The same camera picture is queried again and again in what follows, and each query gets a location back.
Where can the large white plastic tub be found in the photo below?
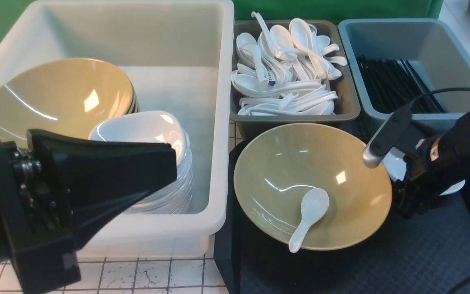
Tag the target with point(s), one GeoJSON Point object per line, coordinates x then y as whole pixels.
{"type": "Point", "coordinates": [178, 55]}

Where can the grey spoon tray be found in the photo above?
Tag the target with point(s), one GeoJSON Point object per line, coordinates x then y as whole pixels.
{"type": "Point", "coordinates": [347, 106]}

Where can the pile of black chopsticks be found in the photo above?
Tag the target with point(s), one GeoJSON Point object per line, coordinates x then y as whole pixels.
{"type": "Point", "coordinates": [390, 83]}

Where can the black serving tray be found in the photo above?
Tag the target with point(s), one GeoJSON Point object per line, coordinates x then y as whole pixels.
{"type": "Point", "coordinates": [428, 254]}

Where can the yellow-green noodle bowl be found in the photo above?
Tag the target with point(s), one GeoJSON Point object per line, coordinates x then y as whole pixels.
{"type": "Point", "coordinates": [276, 169]}

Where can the pile of white spoons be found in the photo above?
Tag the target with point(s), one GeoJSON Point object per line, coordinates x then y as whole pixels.
{"type": "Point", "coordinates": [286, 71]}

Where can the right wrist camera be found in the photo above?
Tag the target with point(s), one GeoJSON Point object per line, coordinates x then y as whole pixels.
{"type": "Point", "coordinates": [389, 133]}

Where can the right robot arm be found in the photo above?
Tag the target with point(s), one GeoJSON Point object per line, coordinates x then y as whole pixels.
{"type": "Point", "coordinates": [433, 165]}

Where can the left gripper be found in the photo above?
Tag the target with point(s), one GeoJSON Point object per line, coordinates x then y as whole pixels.
{"type": "Point", "coordinates": [92, 182]}

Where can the stacked white square dishes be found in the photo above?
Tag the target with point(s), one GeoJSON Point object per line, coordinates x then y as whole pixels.
{"type": "Point", "coordinates": [155, 127]}

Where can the white soup spoon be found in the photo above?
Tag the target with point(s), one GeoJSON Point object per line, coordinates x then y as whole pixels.
{"type": "Point", "coordinates": [314, 205]}

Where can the blue-grey chopstick tray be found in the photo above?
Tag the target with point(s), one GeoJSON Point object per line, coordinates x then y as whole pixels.
{"type": "Point", "coordinates": [428, 44]}

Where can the white square dish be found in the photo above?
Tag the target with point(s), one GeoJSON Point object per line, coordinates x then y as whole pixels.
{"type": "Point", "coordinates": [396, 168]}

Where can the stacked yellow-green bowls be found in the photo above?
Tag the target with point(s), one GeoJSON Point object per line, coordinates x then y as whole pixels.
{"type": "Point", "coordinates": [70, 97]}

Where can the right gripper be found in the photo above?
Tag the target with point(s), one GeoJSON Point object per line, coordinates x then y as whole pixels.
{"type": "Point", "coordinates": [437, 162]}

